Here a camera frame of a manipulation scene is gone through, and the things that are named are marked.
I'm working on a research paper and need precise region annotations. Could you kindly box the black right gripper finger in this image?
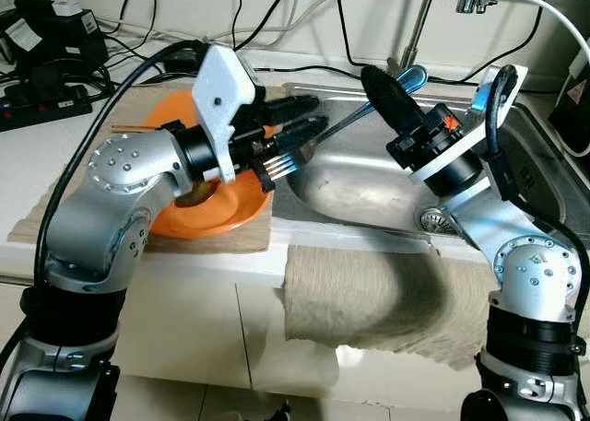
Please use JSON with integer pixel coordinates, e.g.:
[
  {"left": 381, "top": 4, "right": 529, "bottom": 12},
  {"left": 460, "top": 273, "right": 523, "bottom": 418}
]
[{"left": 360, "top": 64, "right": 425, "bottom": 149}]

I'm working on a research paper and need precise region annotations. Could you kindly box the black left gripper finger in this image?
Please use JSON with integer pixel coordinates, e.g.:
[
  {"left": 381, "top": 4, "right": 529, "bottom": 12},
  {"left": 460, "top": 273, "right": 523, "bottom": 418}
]
[
  {"left": 267, "top": 115, "right": 330, "bottom": 151},
  {"left": 263, "top": 94, "right": 321, "bottom": 125}
]

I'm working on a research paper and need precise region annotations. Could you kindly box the blue handled metal fork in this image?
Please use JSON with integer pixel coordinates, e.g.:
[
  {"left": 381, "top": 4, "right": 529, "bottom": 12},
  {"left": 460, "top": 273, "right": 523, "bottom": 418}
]
[{"left": 265, "top": 64, "right": 428, "bottom": 180}]

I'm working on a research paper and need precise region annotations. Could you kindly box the deep orange bowl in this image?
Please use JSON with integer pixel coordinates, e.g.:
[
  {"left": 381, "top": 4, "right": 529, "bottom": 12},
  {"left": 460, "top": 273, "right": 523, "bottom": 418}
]
[{"left": 146, "top": 135, "right": 275, "bottom": 240}]

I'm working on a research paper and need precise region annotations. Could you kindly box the stainless steel sink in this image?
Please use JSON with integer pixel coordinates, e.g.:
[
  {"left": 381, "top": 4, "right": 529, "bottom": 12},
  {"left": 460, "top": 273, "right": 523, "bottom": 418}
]
[{"left": 274, "top": 82, "right": 590, "bottom": 256}]

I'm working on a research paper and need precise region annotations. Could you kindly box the metal sink drain strainer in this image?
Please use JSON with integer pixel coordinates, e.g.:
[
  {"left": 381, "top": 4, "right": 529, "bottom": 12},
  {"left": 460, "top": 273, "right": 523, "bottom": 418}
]
[{"left": 419, "top": 207, "right": 460, "bottom": 236}]

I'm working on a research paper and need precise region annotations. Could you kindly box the chrome faucet pipe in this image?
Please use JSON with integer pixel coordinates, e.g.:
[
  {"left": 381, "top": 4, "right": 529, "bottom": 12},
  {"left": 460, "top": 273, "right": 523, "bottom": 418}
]
[{"left": 392, "top": 0, "right": 442, "bottom": 72}]

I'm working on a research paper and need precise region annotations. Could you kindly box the black appliance with warning sticker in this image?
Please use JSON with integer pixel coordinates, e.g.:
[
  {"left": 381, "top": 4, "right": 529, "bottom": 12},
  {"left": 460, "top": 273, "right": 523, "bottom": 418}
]
[{"left": 550, "top": 48, "right": 590, "bottom": 155}]

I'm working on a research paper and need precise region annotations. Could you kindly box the beige hanging towel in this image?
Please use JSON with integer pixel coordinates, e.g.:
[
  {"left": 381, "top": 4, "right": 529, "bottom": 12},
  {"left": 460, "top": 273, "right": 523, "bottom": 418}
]
[{"left": 281, "top": 241, "right": 503, "bottom": 371}]

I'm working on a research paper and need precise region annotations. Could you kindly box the black labelled power adapter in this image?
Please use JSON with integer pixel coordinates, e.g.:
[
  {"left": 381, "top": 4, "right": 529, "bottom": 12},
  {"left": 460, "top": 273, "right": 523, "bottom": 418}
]
[{"left": 0, "top": 0, "right": 110, "bottom": 76}]

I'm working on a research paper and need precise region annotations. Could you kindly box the black power strip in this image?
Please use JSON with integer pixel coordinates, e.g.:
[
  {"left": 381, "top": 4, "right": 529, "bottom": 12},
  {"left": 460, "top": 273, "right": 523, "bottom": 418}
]
[{"left": 0, "top": 82, "right": 93, "bottom": 132}]

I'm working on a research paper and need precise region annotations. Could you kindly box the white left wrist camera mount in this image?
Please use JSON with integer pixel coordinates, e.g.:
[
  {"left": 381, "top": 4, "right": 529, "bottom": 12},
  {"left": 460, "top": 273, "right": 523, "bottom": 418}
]
[{"left": 191, "top": 43, "right": 259, "bottom": 184}]

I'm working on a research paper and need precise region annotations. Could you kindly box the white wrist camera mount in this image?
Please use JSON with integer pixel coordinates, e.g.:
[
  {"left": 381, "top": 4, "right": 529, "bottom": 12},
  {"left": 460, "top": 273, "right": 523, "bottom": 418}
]
[
  {"left": 410, "top": 64, "right": 531, "bottom": 184},
  {"left": 191, "top": 43, "right": 259, "bottom": 184}
]

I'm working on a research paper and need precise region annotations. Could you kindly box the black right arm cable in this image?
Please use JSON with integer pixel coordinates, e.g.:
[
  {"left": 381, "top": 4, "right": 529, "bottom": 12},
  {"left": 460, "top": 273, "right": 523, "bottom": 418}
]
[{"left": 484, "top": 64, "right": 590, "bottom": 348}]

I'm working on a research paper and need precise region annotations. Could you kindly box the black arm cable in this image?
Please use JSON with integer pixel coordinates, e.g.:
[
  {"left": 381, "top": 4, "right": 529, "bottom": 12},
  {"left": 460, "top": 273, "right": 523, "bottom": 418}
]
[
  {"left": 484, "top": 64, "right": 590, "bottom": 348},
  {"left": 32, "top": 39, "right": 213, "bottom": 288}
]

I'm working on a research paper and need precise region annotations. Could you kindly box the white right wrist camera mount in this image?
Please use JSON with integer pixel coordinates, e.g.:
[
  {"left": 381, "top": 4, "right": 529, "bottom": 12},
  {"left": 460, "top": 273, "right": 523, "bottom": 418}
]
[{"left": 410, "top": 64, "right": 531, "bottom": 184}]

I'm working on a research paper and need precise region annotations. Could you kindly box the white water hose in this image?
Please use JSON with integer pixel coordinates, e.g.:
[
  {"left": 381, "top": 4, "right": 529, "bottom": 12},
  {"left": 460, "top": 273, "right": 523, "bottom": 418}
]
[{"left": 493, "top": 0, "right": 590, "bottom": 63}]

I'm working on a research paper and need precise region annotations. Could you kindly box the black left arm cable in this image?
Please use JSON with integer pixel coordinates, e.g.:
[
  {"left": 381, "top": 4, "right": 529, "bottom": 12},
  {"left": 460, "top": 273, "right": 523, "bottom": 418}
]
[{"left": 32, "top": 39, "right": 213, "bottom": 288}]

